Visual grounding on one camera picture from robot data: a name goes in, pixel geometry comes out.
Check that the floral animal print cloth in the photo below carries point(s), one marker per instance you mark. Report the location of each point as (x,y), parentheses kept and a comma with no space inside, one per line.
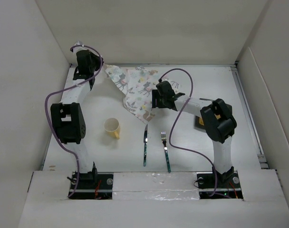
(136,84)

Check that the fork with teal handle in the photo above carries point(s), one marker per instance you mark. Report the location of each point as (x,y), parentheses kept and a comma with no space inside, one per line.
(164,141)

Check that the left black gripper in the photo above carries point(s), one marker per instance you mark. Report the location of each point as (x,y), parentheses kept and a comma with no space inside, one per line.
(97,59)

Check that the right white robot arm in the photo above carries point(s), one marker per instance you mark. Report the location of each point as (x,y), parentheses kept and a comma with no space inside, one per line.
(217,118)

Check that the yellow mug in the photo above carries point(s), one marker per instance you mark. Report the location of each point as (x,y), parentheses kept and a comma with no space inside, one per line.
(112,127)

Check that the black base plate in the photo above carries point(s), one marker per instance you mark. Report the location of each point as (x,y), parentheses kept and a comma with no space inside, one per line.
(229,189)
(89,188)

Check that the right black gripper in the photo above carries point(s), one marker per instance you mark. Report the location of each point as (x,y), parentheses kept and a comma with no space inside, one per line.
(156,101)

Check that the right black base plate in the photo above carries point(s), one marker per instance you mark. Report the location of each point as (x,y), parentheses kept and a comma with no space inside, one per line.
(229,189)

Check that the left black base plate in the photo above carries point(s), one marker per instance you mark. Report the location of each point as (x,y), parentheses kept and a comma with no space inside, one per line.
(89,188)

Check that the knife with teal handle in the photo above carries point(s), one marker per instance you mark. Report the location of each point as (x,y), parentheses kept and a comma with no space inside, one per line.
(145,144)

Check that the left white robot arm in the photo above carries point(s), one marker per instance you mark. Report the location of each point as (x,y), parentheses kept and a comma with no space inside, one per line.
(67,118)

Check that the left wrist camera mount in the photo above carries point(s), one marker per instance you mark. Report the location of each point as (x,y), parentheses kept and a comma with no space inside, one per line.
(78,46)

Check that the square yellow black plate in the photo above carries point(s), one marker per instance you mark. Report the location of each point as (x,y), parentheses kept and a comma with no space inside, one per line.
(198,123)

